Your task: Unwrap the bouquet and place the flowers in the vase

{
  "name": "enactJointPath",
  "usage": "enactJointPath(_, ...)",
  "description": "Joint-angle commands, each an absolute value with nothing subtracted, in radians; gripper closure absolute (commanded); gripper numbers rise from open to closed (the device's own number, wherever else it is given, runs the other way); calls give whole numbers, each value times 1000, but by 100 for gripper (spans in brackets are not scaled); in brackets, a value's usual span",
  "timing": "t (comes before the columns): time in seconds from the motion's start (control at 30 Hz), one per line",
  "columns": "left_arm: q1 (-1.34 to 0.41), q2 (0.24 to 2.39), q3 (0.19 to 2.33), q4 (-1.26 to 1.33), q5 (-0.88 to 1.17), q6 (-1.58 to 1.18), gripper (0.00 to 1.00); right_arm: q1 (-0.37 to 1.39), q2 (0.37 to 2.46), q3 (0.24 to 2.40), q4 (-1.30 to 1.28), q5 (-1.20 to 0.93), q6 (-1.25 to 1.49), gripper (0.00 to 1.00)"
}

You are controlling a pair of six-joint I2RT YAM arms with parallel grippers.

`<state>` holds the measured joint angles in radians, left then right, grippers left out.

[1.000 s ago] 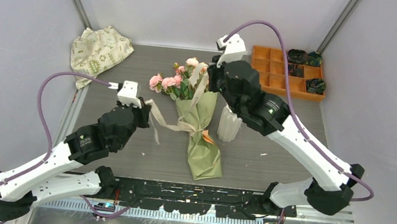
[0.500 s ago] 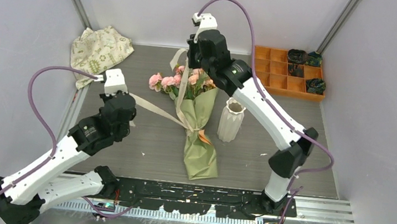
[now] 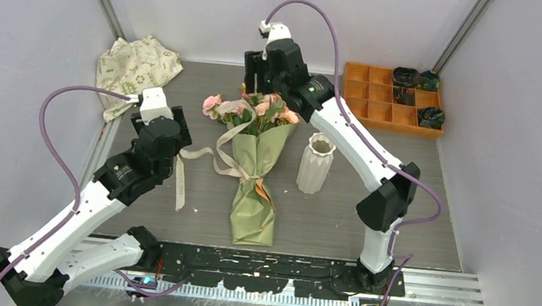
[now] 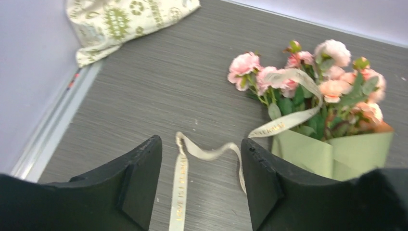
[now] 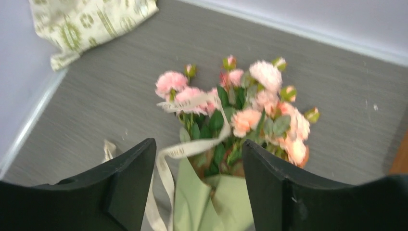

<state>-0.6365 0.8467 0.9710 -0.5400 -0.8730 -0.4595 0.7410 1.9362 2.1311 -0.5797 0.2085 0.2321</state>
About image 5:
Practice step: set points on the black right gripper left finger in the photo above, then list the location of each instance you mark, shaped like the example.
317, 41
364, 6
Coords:
109, 197

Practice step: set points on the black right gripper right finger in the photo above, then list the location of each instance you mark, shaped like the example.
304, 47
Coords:
284, 197

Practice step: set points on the beige printed ribbon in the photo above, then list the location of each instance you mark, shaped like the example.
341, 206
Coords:
178, 151

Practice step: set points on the pink artificial flower bunch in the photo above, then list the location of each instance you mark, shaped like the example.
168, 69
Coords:
255, 106

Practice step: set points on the green wrapping paper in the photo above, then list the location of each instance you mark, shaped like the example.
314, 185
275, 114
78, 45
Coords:
217, 203

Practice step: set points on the orange wooden compartment tray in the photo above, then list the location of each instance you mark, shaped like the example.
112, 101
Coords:
400, 162

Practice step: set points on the cream green printed cloth bag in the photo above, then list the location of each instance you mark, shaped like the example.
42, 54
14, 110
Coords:
75, 26

